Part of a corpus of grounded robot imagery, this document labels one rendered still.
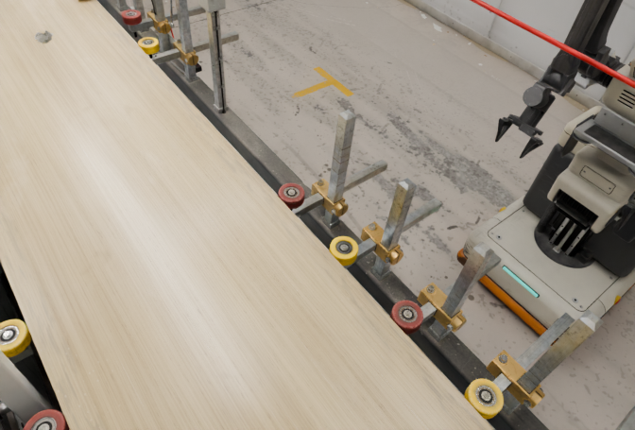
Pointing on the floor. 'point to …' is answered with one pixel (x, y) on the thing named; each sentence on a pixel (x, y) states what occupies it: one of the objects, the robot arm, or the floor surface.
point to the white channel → (19, 391)
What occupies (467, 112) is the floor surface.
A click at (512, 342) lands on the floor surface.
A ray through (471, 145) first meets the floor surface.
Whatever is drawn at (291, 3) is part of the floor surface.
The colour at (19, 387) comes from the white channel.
